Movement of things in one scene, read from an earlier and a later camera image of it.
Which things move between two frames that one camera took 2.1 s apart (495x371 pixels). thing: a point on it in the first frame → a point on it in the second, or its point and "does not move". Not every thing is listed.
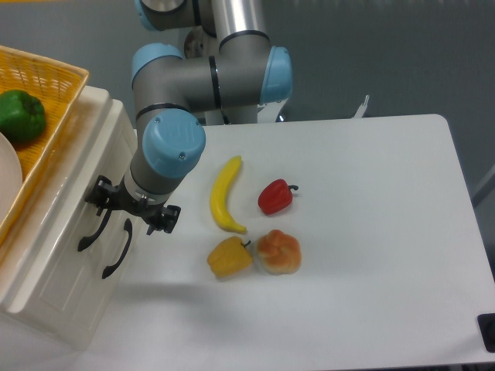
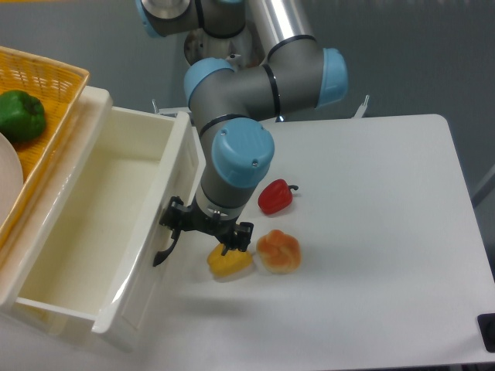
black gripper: (106, 195) → (223, 229)
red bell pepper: (276, 196) does not move
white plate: (11, 174) does not move
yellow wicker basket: (56, 86) does not move
